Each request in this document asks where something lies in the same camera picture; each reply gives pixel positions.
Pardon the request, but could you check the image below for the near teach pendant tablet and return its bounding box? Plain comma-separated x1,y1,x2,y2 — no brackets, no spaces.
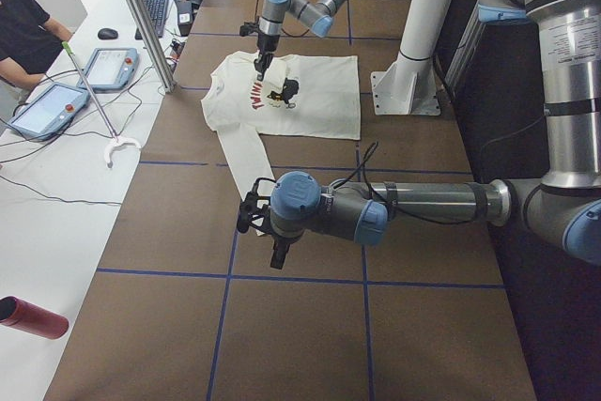
8,83,89,141

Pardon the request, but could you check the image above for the black computer mouse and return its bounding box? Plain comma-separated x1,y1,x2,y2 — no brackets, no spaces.
97,27,119,40

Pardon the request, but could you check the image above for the person in black shirt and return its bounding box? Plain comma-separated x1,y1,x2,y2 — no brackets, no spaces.
1,0,72,91

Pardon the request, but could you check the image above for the aluminium frame post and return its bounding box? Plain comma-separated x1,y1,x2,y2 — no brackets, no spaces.
126,0,176,93

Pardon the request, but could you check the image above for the teach pendant tablet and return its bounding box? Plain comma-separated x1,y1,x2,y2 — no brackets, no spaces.
84,48,139,93
8,83,89,141

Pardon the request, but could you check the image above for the cream long-sleeve cat shirt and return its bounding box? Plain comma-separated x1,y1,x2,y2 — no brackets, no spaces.
201,51,361,196

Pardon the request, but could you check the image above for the reacher grabber stick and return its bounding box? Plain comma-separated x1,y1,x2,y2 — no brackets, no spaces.
61,41,142,168

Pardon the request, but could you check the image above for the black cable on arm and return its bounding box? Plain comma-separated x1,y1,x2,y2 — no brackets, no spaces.
328,140,470,226

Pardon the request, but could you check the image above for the black keyboard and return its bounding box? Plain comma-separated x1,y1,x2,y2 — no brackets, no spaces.
144,0,169,39

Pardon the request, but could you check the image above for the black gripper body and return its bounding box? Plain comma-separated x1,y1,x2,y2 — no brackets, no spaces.
270,238,292,269
257,32,280,57

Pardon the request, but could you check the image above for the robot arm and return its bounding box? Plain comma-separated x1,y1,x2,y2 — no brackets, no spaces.
254,0,346,81
263,0,600,269

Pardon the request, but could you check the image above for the red cylindrical bottle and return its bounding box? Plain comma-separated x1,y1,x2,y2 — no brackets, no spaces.
1,296,69,339

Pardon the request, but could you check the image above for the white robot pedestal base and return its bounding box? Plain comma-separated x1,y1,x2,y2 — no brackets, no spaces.
371,0,452,116

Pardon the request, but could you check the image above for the far teach pendant tablet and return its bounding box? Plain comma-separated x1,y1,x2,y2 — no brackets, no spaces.
84,48,139,93

